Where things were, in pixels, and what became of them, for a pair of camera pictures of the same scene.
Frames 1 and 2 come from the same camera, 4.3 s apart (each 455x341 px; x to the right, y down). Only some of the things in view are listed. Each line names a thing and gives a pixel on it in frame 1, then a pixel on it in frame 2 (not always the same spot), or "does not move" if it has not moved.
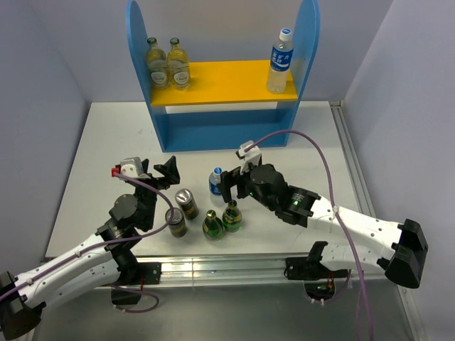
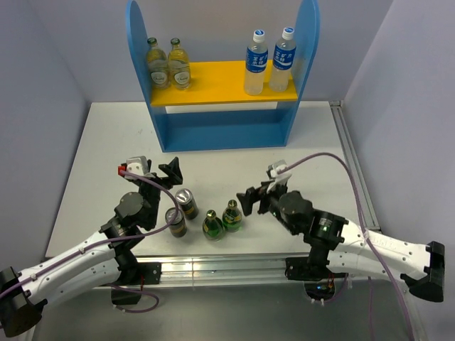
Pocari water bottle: x=216 y=199 → x=257 y=57
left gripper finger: x=169 y=170 does not move
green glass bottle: x=232 y=217 does not move
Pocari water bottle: x=281 y=63 does not move
